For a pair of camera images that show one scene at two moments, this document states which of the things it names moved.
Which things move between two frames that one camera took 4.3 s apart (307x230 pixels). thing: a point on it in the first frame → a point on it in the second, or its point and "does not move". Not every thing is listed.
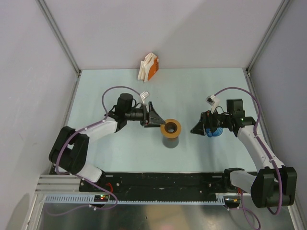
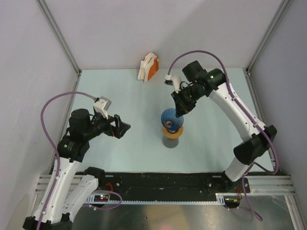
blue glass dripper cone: x=218 y=132 → x=171 y=122
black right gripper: x=206 y=121 → x=182 y=107
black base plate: x=159 y=186 does not move
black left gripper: x=151 y=118 → x=122 y=126
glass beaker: x=171 y=143 does not move
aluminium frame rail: x=60 y=184 does not move
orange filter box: x=154 y=69 does not move
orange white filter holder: x=144 y=68 does not move
